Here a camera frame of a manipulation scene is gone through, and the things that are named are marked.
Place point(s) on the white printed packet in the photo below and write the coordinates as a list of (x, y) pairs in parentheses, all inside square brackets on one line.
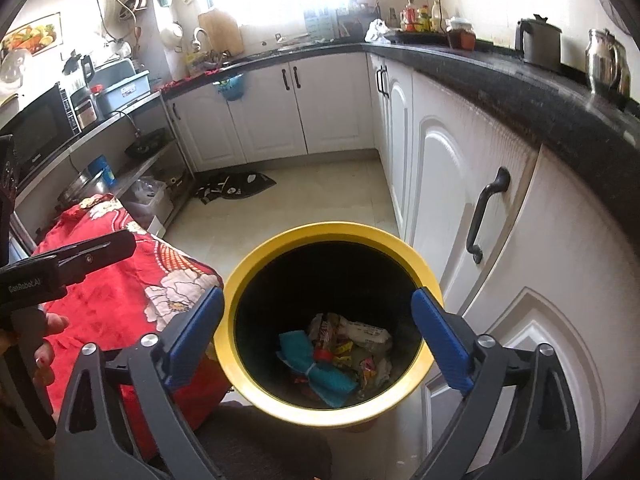
[(370, 332)]

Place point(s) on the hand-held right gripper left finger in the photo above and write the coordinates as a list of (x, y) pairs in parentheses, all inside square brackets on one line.
[(197, 330)]

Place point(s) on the metal shelf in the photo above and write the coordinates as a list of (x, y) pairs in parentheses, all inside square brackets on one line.
[(150, 110)]

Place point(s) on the blue hanging basket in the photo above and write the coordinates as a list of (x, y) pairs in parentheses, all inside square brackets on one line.
[(231, 87)]

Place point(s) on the grey kettle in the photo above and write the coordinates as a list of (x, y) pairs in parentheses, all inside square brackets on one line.
[(540, 42)]

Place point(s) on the small white fan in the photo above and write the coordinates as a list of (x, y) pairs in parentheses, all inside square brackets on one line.
[(14, 70)]

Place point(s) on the person's left hand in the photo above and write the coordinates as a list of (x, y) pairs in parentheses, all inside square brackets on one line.
[(50, 324)]

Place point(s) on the black microwave oven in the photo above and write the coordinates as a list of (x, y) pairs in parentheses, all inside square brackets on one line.
[(35, 130)]

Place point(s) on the black floor mat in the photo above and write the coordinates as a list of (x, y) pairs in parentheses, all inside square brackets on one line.
[(235, 187)]

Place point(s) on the silver striped appliance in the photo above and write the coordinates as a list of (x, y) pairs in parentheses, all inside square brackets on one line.
[(85, 112)]

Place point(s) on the white kitchen cabinets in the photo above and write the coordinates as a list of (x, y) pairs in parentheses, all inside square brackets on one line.
[(330, 105)]

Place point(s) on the small colourful wrapper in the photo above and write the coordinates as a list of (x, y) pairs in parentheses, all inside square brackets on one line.
[(366, 365)]

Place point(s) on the red floral blanket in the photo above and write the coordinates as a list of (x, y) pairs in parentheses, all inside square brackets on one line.
[(125, 280)]

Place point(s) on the blue can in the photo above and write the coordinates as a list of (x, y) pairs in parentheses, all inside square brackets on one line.
[(102, 170)]

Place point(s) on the white plastic bottle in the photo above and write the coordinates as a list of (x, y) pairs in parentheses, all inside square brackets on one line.
[(436, 16)]

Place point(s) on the yellow bottle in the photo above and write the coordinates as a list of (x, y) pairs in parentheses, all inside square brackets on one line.
[(424, 19)]

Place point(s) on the shiny steel kettle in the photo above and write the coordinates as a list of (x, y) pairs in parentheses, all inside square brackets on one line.
[(607, 62)]

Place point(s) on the light blue organizer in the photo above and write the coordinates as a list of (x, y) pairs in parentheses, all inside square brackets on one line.
[(320, 21)]

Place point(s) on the blender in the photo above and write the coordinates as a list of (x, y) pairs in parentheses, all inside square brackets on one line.
[(85, 70)]

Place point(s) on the fruit wall poster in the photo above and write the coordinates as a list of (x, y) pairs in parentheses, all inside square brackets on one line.
[(32, 35)]

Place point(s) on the dark rug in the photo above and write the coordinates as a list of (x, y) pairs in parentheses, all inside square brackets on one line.
[(270, 450)]

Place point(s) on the steel pots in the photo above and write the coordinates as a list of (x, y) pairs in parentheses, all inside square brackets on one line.
[(82, 187)]

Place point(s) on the glass jar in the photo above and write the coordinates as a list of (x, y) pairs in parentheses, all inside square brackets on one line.
[(460, 35)]

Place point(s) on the white plastic bag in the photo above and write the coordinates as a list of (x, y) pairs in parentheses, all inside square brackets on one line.
[(384, 369)]

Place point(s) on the blue foam fruit net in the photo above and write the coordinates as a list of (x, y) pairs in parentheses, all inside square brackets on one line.
[(320, 385)]

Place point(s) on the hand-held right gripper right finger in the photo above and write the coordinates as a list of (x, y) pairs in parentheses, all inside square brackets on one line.
[(440, 335)]

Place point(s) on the clear plastic bag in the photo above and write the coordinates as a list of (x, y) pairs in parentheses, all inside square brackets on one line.
[(378, 30)]

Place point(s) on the yellow sink caddy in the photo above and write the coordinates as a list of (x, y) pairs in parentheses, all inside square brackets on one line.
[(202, 62)]

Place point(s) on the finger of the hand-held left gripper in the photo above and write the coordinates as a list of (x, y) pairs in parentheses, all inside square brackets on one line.
[(100, 250)]

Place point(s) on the black pan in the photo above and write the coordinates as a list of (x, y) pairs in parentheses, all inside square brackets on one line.
[(145, 142)]

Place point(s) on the red cap bottle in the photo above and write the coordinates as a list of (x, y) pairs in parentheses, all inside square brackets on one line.
[(409, 15)]

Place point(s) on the yellow rim trash bin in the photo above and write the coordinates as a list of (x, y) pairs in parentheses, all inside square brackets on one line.
[(330, 230)]

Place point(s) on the wooden cutting board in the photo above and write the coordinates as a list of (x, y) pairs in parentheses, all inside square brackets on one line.
[(220, 35)]

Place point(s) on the brown snack bar wrapper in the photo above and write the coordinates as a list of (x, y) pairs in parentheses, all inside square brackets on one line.
[(325, 327)]

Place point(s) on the metal faucet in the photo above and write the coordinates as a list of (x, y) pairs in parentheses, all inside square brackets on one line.
[(200, 40)]

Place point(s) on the blue dish container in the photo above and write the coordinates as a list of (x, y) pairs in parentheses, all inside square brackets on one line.
[(120, 87)]

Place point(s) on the clear plastic container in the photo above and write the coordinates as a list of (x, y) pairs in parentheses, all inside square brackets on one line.
[(152, 202)]

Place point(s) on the white round container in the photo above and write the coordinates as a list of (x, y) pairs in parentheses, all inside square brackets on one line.
[(171, 35)]

